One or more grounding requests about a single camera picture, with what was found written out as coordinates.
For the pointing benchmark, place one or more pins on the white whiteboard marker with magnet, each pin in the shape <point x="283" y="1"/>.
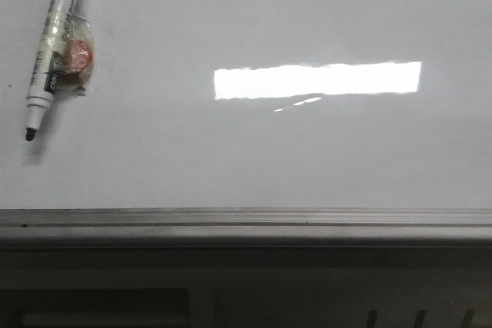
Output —
<point x="64" y="61"/>

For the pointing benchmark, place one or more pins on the white whiteboard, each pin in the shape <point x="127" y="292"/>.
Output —
<point x="255" y="122"/>

